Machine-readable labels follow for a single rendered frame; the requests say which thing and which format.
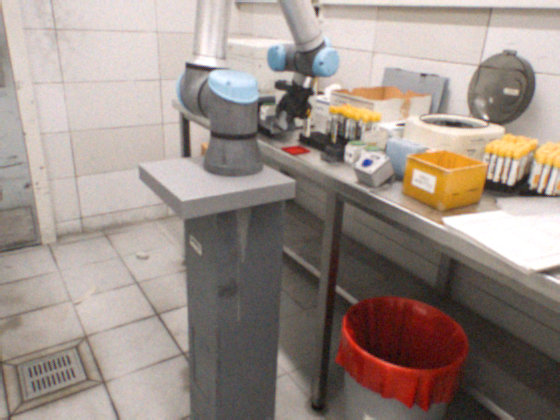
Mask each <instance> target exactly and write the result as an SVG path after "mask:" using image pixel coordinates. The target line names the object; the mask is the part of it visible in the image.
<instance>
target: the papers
mask: <svg viewBox="0 0 560 420"><path fill-rule="evenodd" d="M441 219H443V220H445V221H443V223H445V224H444V226H443V227H444V228H446V229H448V230H449V231H451V232H452V233H455V234H457V235H459V236H461V237H462V238H464V239H465V240H466V241H468V242H470V243H473V244H475V245H476V246H477V247H479V248H481V249H483V250H484V251H486V252H488V253H489V254H492V255H494V256H495V257H497V258H499V259H501V260H502V261H504V262H505V263H506V264H508V265H512V266H513V267H515V268H517V269H518V270H519V271H521V272H523V273H524V274H526V275H529V274H533V273H536V272H540V271H544V270H548V269H551V268H553V269H555V268H559V267H560V215H550V216H534V217H531V216H510V215H505V214H504V213H502V212H501V211H496V212H488V213H481V214H467V215H460V216H453V217H446V218H441Z"/></svg>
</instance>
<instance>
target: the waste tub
mask: <svg viewBox="0 0 560 420"><path fill-rule="evenodd" d="M406 157H407V161H406V168H405V174H404V179H403V186H402V192H401V193H402V194H404V195H406V196H409V197H411V198H413V199H415V200H417V201H419V202H421V203H423V204H425V205H429V206H430V207H432V208H434V209H436V210H439V211H440V212H443V211H447V210H451V209H455V208H459V207H463V206H467V205H475V204H479V203H480V199H481V195H482V191H483V186H484V183H485V178H486V174H487V170H488V166H489V164H488V163H485V162H482V161H479V160H476V159H474V158H468V157H465V156H463V155H460V154H457V153H454V152H452V151H449V150H446V149H445V150H436V151H429V152H422V153H416V154H410V155H406Z"/></svg>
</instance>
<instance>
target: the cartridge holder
mask: <svg viewBox="0 0 560 420"><path fill-rule="evenodd" d="M320 158H322V159H325V160H327V162H329V163H333V162H336V161H342V160H344V158H345V146H344V145H328V146H326V153H324V154H320Z"/></svg>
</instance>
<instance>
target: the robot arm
mask: <svg viewBox="0 0 560 420"><path fill-rule="evenodd" d="M276 1H277V3H278V5H279V7H280V9H281V12H282V14H283V17H284V18H285V23H286V25H287V28H288V29H289V31H290V34H291V36H292V39H293V40H294V43H279V44H276V45H272V46H271V47H270V48H269V49H268V51H267V64H268V67H269V68H270V70H271V71H273V72H294V74H293V79H292V82H288V81H286V80H278V81H276V82H275V89H276V90H278V91H284V92H285V94H284V95H283V96H282V98H281V99H280V101H278V103H277V107H276V119H277V127H278V129H280V130H282V129H285V130H286V129H287V125H288V126H290V127H291V128H296V122H295V119H305V118H306V119H308V117H309V115H310V113H311V110H312V108H313V107H312V106H311V103H310V102H309V98H310V96H314V94H315V91H313V90H312V88H313V86H314V85H315V83H316V81H317V79H318V77H322V78H329V77H331V76H332V75H334V74H335V73H336V72H337V70H338V69H339V64H340V56H339V53H338V52H337V51H336V50H335V49H332V48H331V40H330V39H329V38H328V37H327V36H325V35H323V34H322V33H323V32H322V30H321V28H320V25H319V23H318V20H317V17H316V15H315V13H314V7H313V5H312V3H311V0H276ZM231 4H232V0H197V6H196V16H195V26H194V36H193V46H192V52H193V54H192V56H191V57H189V58H188V59H186V60H185V68H184V71H185V72H183V74H182V75H181V76H180V77H178V80H177V82H176V91H177V98H178V101H179V102H180V104H181V105H182V107H184V108H185V109H187V110H188V111H189V112H190V113H192V114H193V115H195V116H197V117H204V118H207V119H209V120H210V139H209V142H208V147H207V151H206V153H205V156H204V159H203V168H204V170H205V171H208V172H209V173H211V174H215V175H218V176H226V177H243V176H250V175H254V174H257V173H259V172H260V171H262V170H263V158H262V154H261V152H260V146H259V143H258V139H257V128H258V98H259V91H258V82H257V79H256V78H255V77H254V76H252V75H251V74H249V73H247V72H243V71H233V70H231V66H230V65H229V64H228V62H227V61H226V55H227V47H228V38H229V21H230V13H231ZM309 109H310V112H309V114H308V115H307V112H308V110H309Z"/></svg>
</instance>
